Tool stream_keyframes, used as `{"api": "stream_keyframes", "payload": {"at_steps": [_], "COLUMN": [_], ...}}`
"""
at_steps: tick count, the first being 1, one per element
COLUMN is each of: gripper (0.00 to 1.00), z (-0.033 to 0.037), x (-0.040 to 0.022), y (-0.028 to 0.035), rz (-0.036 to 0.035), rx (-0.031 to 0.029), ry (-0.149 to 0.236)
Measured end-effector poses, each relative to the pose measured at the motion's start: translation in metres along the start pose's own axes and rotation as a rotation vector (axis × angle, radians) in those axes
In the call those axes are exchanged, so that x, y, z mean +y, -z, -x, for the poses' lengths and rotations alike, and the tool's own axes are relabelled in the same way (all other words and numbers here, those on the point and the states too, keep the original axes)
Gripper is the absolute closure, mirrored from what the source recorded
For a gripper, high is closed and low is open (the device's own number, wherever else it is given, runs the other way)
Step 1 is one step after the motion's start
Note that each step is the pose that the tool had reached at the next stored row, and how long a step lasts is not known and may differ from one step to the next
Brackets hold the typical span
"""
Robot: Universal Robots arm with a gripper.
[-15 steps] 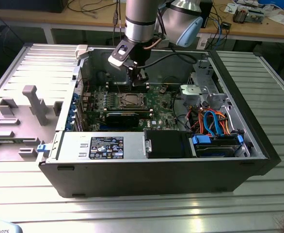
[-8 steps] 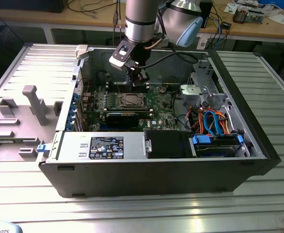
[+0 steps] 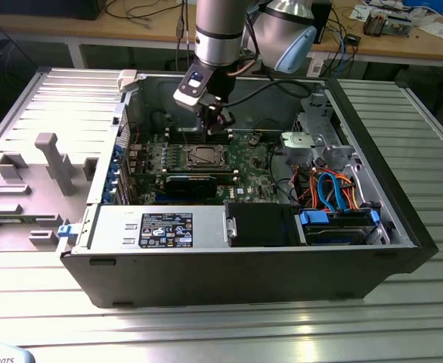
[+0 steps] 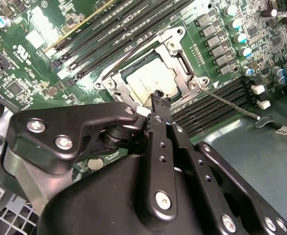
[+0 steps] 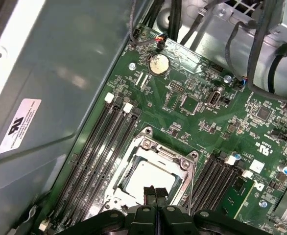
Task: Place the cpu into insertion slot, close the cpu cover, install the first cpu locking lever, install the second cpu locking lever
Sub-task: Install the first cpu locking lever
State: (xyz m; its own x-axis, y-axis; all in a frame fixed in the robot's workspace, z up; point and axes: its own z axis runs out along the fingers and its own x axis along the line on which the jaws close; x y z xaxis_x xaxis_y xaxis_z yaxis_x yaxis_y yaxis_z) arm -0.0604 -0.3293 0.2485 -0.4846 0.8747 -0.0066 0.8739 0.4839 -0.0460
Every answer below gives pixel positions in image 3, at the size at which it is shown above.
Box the white paper label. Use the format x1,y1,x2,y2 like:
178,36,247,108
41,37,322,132
307,57,324,77

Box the silver disk bay cage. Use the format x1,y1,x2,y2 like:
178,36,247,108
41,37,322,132
295,92,339,135

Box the CPU heat sink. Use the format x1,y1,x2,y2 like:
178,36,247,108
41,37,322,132
363,10,388,38

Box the silver power supply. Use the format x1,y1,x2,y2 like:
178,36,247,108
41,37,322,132
72,205,230,255

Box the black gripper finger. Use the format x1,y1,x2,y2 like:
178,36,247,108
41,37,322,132
202,107,223,136
221,109,237,132

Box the black upright box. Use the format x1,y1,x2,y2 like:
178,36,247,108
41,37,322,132
311,0,335,45

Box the grey parts rack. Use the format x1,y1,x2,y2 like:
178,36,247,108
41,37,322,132
0,132,101,253

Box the hard disk in blue carrier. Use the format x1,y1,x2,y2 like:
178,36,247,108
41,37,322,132
295,209,382,247

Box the white printed paper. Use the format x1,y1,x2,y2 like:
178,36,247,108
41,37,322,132
349,2,376,20

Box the black camera cable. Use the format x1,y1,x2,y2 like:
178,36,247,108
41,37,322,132
221,78,310,107

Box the grey metal box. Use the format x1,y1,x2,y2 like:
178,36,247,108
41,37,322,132
386,14,414,38

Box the blue box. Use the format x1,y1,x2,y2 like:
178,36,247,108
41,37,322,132
401,0,443,11

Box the blue flat wire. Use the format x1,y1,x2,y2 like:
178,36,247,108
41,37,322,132
317,171,350,213

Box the orange wire bundle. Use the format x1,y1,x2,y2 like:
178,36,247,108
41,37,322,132
295,168,361,212

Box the metal socket cover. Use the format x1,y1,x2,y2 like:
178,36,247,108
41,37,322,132
186,144,229,169

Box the black computer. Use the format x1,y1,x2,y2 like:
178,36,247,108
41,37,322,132
0,0,105,20

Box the black PC case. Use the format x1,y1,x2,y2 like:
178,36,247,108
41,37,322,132
57,67,440,309

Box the green motherboard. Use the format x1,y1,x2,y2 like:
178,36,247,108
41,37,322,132
127,129,296,207

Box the black graphics card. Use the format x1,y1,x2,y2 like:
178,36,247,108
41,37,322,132
163,174,219,200

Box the silver metal bracket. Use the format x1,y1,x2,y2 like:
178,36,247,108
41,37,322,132
280,131,359,169

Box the wooden desk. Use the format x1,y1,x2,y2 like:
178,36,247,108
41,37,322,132
0,0,443,70

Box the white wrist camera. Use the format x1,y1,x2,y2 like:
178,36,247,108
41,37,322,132
172,70,212,110

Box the white paper sheets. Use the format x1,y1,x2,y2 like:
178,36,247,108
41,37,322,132
417,21,443,39

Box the black RAM slot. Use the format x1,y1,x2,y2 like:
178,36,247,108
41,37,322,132
166,135,233,146
166,129,233,138
166,167,240,179

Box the beige case latch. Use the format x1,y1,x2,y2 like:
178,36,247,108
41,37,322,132
116,69,140,94

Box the silver CPU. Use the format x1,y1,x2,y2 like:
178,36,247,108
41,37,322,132
195,148,221,164

